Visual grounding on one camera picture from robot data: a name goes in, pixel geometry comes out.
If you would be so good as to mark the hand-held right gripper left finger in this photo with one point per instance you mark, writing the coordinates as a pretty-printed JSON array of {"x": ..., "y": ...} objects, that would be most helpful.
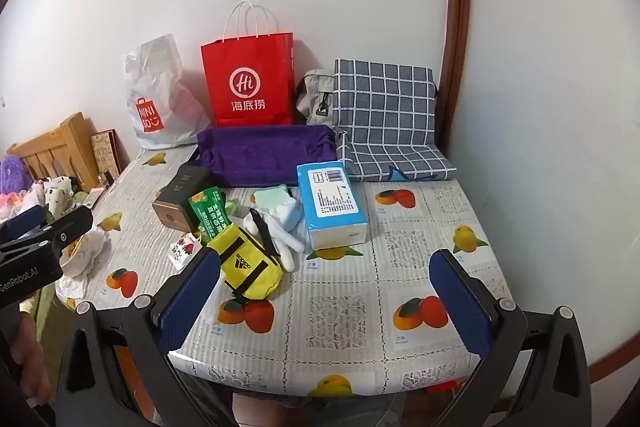
[{"x": 190, "y": 299}]

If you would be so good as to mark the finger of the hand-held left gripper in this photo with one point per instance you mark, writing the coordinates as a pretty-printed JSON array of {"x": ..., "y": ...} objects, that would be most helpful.
[
  {"x": 22, "y": 222},
  {"x": 67, "y": 227}
]

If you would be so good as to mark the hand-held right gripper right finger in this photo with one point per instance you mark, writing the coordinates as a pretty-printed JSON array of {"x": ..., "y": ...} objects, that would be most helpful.
[{"x": 462, "y": 307}]

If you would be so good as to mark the small white strawberry packet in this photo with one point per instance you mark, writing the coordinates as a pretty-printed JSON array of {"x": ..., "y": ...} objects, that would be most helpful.
[{"x": 182, "y": 252}]

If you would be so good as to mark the yellow small pouch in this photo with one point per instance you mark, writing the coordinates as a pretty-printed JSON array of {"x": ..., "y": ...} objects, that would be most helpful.
[{"x": 245, "y": 272}]

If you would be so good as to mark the green snack packet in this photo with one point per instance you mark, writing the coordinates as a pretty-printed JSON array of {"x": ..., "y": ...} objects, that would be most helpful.
[{"x": 207, "y": 212}]

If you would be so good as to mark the white glove green cuff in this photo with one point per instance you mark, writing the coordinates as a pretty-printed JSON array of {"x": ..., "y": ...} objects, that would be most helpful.
[{"x": 280, "y": 206}]

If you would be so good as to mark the person's left hand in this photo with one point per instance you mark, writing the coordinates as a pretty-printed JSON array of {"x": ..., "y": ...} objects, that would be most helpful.
[{"x": 32, "y": 367}]

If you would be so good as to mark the white printed cloth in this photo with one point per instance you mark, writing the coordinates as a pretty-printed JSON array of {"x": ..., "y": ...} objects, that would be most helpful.
[{"x": 56, "y": 197}]

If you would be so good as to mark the crumpled white plastic bag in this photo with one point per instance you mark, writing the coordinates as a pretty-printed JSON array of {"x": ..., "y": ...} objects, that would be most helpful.
[{"x": 82, "y": 257}]

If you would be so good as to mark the purple plush toy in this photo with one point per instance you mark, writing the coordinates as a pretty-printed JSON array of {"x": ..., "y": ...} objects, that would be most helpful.
[{"x": 12, "y": 177}]

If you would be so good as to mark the dark tea tin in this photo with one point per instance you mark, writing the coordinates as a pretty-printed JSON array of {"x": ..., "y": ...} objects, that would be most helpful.
[{"x": 180, "y": 192}]

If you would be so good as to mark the fruit print tablecloth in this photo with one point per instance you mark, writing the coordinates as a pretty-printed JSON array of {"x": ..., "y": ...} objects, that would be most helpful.
[{"x": 350, "y": 307}]

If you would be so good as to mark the person's leg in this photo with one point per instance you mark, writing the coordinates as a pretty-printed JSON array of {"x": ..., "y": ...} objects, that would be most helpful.
[{"x": 255, "y": 413}]

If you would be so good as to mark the purple towel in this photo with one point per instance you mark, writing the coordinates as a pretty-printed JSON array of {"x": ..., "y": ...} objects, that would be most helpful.
[{"x": 265, "y": 152}]

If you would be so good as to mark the blue tissue pack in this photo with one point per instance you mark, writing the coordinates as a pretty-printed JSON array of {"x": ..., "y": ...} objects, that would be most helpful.
[{"x": 330, "y": 202}]

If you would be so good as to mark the white plastic shopping bag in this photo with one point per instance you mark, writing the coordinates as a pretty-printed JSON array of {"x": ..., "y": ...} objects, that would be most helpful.
[{"x": 160, "y": 72}]

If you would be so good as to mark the grey checked seat cushion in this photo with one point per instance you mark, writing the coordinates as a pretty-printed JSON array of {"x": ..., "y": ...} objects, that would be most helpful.
[{"x": 385, "y": 107}]

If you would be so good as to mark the grey backpack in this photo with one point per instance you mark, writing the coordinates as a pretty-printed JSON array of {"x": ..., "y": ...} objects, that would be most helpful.
[{"x": 312, "y": 97}]

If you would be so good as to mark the red paper bag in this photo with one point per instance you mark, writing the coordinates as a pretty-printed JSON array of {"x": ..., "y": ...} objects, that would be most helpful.
[{"x": 247, "y": 57}]

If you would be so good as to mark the brown wooden door frame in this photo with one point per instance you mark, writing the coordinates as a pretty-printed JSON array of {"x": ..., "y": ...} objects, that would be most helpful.
[{"x": 457, "y": 32}]

